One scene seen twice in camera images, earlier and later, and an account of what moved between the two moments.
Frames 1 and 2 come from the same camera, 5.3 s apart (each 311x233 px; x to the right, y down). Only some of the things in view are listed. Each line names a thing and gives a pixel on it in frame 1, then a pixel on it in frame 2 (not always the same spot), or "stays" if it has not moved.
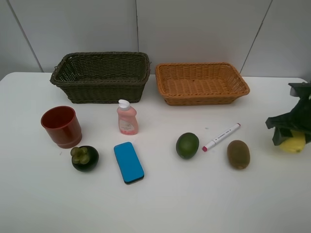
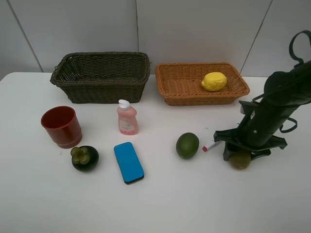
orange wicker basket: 199,83 stays
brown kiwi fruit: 238,154 stays
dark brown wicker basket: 103,77 stays
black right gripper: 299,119 → 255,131
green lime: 187,145 stays
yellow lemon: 296,144 → 214,81
